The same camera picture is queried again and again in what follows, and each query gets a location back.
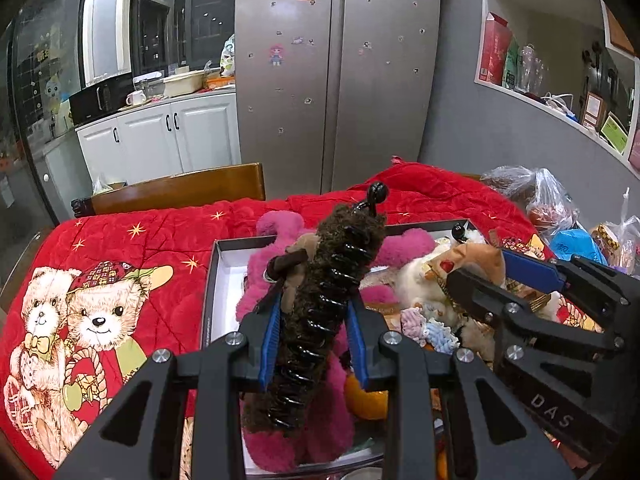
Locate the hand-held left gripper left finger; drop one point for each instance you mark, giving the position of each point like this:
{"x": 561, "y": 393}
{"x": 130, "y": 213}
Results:
{"x": 272, "y": 340}

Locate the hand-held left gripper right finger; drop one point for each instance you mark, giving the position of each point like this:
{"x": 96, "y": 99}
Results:
{"x": 357, "y": 345}

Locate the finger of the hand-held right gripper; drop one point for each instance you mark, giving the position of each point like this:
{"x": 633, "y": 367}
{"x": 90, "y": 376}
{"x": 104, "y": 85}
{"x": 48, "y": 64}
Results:
{"x": 535, "y": 270}
{"x": 480, "y": 292}

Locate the triangular snack packet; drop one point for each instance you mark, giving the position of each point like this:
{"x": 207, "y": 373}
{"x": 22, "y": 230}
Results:
{"x": 475, "y": 260}

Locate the brown furry hair claw clip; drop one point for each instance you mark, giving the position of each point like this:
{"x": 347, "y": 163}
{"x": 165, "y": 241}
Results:
{"x": 310, "y": 350}

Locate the black cardboard box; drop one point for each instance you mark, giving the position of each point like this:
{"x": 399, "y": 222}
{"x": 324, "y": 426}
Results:
{"x": 227, "y": 270}

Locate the blue plastic bag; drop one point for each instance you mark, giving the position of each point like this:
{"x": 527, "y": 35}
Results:
{"x": 577, "y": 247}

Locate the pastel crochet scrunchie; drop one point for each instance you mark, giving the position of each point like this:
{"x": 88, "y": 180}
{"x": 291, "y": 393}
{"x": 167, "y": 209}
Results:
{"x": 430, "y": 332}

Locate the beige plush toy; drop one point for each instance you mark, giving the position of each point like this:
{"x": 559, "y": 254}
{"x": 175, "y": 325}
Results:
{"x": 415, "y": 280}

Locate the clear plastic bag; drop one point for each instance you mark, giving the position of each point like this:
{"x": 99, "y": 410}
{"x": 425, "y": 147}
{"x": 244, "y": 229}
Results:
{"x": 622, "y": 240}
{"x": 545, "y": 200}

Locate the magenta plush toy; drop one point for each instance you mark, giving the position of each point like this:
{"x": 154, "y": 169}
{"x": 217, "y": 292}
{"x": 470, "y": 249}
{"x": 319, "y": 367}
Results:
{"x": 280, "y": 452}

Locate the red printed bear blanket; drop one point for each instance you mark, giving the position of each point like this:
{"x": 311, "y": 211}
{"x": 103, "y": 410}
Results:
{"x": 165, "y": 230}

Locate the pink box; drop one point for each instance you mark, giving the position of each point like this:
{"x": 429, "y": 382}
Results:
{"x": 635, "y": 152}

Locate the green card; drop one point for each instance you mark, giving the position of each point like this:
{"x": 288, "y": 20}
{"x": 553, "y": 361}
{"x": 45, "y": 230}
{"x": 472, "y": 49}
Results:
{"x": 614, "y": 134}

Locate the wooden chair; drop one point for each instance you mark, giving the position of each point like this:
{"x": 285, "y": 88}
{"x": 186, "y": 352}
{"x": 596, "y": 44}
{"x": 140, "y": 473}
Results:
{"x": 190, "y": 192}

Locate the green packet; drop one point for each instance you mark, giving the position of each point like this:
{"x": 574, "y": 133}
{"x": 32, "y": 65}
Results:
{"x": 511, "y": 65}

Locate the white kitchen cabinets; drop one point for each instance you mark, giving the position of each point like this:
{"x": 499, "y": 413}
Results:
{"x": 200, "y": 135}

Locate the red box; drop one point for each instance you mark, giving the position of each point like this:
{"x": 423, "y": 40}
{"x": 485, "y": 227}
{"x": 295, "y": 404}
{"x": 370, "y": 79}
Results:
{"x": 492, "y": 50}

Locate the silver double door fridge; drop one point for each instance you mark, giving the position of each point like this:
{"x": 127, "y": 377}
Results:
{"x": 335, "y": 85}

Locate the cream basin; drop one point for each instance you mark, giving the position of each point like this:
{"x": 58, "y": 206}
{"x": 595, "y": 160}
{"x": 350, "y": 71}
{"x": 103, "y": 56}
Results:
{"x": 182, "y": 85}

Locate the white mug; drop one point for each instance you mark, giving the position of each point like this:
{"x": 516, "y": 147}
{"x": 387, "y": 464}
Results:
{"x": 135, "y": 99}

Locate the printed plastic bag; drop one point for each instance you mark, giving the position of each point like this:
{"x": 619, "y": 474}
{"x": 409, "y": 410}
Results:
{"x": 228, "y": 57}

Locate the black microwave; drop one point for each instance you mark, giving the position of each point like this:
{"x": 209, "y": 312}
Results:
{"x": 95, "y": 102}

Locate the glass sliding door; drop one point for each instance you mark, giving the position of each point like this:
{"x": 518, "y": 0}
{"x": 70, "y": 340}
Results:
{"x": 40, "y": 85}

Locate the small picture frame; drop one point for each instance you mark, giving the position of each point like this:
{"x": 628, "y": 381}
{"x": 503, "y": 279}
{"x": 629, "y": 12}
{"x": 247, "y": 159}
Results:
{"x": 593, "y": 107}

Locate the white wall shelf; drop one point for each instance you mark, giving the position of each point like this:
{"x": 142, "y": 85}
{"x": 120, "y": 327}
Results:
{"x": 550, "y": 10}

